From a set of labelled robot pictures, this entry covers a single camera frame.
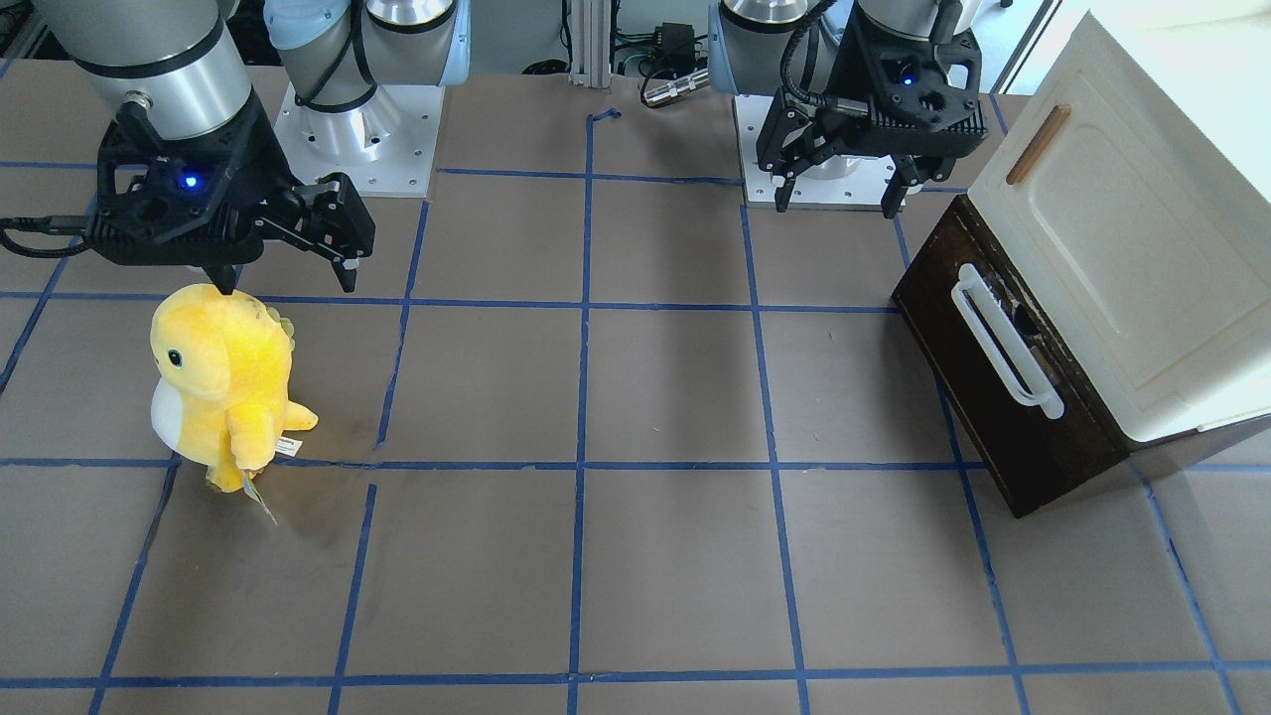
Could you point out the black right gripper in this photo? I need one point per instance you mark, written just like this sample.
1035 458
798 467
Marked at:
260 164

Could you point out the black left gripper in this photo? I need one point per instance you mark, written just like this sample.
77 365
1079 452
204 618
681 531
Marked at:
847 71

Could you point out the white drawer handle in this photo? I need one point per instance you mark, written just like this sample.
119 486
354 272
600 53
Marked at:
1008 354

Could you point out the dark wooden drawer cabinet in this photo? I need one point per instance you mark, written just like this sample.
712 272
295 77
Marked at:
1032 458

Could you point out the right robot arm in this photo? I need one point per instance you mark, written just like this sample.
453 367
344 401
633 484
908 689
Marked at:
178 59

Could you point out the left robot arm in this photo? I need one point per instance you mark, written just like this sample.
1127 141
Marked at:
787 48

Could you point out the yellow plush dinosaur toy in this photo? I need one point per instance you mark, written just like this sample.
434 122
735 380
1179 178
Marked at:
223 395

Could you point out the black power adapter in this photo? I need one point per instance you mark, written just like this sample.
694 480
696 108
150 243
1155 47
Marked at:
674 50

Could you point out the cream plastic storage box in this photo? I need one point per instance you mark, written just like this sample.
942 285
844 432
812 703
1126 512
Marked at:
1132 195

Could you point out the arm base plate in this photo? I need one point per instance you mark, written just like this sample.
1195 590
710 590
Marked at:
386 146
842 183

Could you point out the aluminium frame post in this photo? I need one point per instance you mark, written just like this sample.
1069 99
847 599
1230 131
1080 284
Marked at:
590 27

